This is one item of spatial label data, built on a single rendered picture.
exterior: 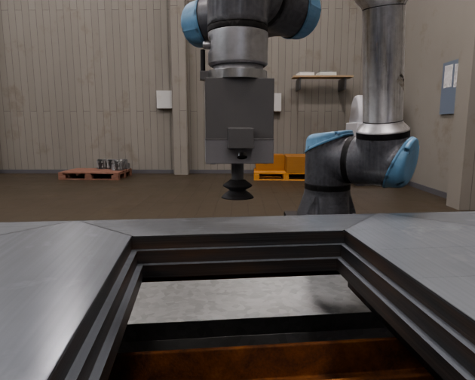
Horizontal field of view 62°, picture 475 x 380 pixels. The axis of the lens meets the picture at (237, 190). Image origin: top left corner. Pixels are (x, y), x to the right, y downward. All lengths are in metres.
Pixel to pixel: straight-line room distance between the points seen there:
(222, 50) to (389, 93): 0.50
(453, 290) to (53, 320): 0.30
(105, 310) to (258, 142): 0.26
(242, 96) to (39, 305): 0.31
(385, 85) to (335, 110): 7.64
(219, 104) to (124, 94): 8.22
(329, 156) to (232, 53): 0.53
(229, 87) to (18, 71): 9.15
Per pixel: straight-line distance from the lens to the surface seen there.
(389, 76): 0.91
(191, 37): 0.69
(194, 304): 0.73
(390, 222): 0.58
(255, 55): 0.49
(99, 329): 0.32
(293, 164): 7.27
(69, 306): 0.32
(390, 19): 0.91
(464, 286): 0.38
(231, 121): 0.48
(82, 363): 0.29
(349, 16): 8.85
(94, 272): 0.38
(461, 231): 0.57
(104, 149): 8.82
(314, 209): 1.00
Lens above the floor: 0.99
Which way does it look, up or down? 9 degrees down
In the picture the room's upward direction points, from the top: straight up
